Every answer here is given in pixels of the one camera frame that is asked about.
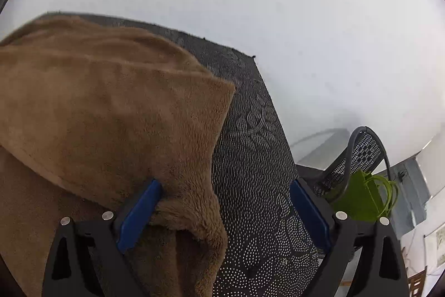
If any brown fleece garment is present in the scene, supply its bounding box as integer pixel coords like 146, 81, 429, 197
1, 16, 235, 296

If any wooden chair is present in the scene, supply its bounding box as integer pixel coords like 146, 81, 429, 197
407, 267, 428, 297

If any green paper bag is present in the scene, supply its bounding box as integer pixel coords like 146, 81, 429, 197
330, 170, 399, 222

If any framed landscape painting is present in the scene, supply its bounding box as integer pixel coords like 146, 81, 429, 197
424, 225, 445, 271

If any black patterned table cloth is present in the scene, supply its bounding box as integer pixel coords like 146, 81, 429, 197
34, 12, 321, 297

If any black mesh chair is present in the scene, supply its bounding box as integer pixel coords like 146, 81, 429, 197
296, 126, 394, 203

